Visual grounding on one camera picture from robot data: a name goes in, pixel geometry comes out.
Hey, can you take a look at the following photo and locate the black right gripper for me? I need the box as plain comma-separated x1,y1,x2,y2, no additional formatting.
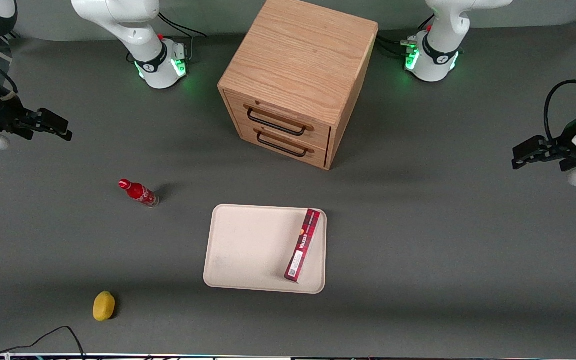
0,93,74,143

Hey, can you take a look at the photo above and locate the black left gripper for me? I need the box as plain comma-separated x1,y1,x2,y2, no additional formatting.
511,113,576,174

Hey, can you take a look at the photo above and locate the red coke bottle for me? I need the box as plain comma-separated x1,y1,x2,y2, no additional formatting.
118,178,160,208

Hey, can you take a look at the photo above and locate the beige rectangular tray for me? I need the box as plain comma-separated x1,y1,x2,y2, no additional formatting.
203,203,328,295

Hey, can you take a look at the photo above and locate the yellow lemon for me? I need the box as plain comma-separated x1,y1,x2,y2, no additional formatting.
92,291,116,322

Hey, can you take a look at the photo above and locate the long red cardboard box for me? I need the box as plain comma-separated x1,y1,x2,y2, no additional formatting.
283,208,322,284

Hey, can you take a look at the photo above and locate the wooden two-drawer cabinet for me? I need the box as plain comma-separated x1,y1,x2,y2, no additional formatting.
217,0,380,171

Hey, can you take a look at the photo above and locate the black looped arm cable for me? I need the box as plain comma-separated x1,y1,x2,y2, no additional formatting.
543,79,576,143

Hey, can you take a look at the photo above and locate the black right arm base cable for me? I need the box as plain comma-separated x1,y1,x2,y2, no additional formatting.
157,12,209,62

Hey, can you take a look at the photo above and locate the black arm base cable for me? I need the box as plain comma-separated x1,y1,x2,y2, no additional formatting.
157,12,209,62
375,15,436,57

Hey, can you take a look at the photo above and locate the black left arm base cable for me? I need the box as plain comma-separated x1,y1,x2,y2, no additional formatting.
375,15,436,57

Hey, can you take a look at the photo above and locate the thin black floor cable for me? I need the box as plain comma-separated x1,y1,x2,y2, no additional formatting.
0,326,87,360

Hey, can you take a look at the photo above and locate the black drawer handle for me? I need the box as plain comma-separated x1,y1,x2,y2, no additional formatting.
246,107,307,137
256,128,309,159

